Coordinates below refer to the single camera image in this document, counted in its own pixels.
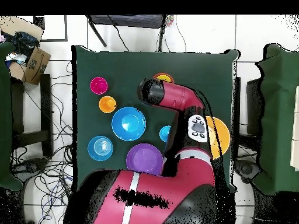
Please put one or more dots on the black bench stand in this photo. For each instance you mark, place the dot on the black bench stand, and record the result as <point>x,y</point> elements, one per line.
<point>45,114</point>

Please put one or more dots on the small blue bowl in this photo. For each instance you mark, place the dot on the small blue bowl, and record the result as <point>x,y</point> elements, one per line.
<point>100,148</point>

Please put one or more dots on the large orange bowl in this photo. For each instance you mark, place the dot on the large orange bowl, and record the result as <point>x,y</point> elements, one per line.
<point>222,137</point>

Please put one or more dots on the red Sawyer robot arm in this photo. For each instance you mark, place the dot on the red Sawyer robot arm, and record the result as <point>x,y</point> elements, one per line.
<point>177,95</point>

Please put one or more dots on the small red bowl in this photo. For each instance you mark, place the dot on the small red bowl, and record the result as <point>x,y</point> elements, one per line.
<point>157,75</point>

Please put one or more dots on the grey black floor base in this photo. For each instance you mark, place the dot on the grey black floor base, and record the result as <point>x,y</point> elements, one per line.
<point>28,166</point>
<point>247,169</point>

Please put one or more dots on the pink cup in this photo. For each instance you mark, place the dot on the pink cup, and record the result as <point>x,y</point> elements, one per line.
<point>99,85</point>

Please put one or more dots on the black computer tower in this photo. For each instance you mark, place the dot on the black computer tower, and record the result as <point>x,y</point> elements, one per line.
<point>253,107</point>

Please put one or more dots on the dark green tablecloth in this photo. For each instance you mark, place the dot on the dark green tablecloth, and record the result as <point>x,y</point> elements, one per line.
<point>144,63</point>

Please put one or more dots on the orange cup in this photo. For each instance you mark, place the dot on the orange cup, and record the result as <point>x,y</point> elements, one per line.
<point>107,104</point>

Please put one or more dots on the black metal frame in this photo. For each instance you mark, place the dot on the black metal frame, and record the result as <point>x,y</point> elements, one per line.
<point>39,22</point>

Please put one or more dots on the yellow cup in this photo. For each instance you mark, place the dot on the yellow cup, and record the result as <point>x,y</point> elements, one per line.
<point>166,78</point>

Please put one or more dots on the multicoloured small toy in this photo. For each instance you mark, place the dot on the multicoloured small toy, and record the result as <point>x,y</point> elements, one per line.
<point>169,19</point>

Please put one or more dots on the black plastic bag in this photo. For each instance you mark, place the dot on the black plastic bag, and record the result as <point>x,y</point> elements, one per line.
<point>23,43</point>

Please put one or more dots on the green cloth covered table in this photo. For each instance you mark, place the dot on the green cloth covered table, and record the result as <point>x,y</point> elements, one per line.
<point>4,116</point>
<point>278,116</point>

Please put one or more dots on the large blue bowl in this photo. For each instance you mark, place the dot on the large blue bowl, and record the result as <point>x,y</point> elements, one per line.
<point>128,123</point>

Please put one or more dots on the cardboard box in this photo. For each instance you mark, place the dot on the cardboard box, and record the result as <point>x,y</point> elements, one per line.
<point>35,66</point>

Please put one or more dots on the black folding chair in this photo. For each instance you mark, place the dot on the black folding chair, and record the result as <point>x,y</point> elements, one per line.
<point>127,21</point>

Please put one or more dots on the purple bowl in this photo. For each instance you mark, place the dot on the purple bowl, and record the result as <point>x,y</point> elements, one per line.
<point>144,158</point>

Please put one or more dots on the blue cup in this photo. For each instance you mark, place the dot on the blue cup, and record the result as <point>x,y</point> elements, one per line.
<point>164,134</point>

